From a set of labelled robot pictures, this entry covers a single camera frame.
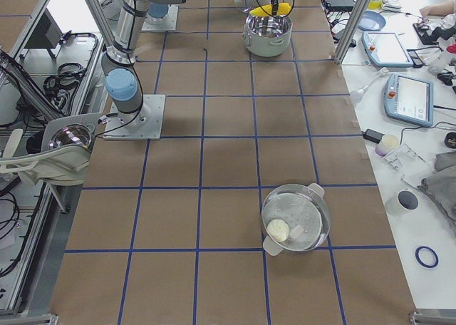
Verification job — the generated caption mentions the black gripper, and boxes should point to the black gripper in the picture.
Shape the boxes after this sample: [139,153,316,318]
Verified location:
[270,0,279,14]

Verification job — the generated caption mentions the yellow corn cob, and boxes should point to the yellow corn cob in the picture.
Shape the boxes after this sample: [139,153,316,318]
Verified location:
[249,2,291,17]

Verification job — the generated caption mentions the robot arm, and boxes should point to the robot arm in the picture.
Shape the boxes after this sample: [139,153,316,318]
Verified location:
[101,0,291,140]

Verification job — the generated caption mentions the pale green electric pot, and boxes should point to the pale green electric pot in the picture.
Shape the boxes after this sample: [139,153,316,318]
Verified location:
[243,15,293,58]

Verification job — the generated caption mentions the steel steamer pot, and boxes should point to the steel steamer pot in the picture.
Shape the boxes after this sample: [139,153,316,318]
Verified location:
[261,183,331,256]

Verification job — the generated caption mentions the blue plate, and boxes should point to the blue plate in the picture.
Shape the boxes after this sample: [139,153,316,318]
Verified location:
[358,10,386,31]

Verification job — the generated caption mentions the far teach pendant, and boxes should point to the far teach pendant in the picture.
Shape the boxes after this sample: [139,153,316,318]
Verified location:
[361,31,413,68]

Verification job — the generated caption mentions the teach pendant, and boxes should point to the teach pendant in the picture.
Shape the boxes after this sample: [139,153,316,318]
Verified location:
[383,73,434,128]
[361,31,413,68]

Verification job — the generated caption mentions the near teach pendant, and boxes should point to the near teach pendant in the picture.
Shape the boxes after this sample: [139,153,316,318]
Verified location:
[383,73,434,128]

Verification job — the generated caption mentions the black power adapter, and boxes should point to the black power adapter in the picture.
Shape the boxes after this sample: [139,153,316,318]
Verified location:
[362,128,384,144]

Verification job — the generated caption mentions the white paper cup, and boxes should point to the white paper cup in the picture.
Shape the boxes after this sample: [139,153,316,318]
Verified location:
[375,134,400,157]

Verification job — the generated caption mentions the white bun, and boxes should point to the white bun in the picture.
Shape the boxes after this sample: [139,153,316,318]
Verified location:
[266,219,289,243]

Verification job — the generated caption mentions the steel bowl on chair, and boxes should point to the steel bowl on chair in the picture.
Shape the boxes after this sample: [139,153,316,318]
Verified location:
[48,124,93,149]

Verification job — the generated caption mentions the white cylinder roll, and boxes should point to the white cylinder roll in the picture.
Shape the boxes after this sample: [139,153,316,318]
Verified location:
[385,190,419,216]

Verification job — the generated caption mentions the grey cloth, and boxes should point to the grey cloth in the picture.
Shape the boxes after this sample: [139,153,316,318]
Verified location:
[418,152,455,231]

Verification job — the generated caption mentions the white office chair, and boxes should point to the white office chair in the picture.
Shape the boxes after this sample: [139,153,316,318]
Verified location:
[1,113,101,186]

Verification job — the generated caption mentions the aluminium frame post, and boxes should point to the aluminium frame post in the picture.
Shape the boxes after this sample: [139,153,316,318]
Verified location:
[333,0,370,64]

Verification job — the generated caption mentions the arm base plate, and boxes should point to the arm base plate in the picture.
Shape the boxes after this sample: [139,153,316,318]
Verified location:
[102,94,166,140]
[142,3,179,32]

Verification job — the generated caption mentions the blue tape ring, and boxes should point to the blue tape ring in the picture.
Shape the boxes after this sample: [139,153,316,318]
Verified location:
[415,245,440,269]

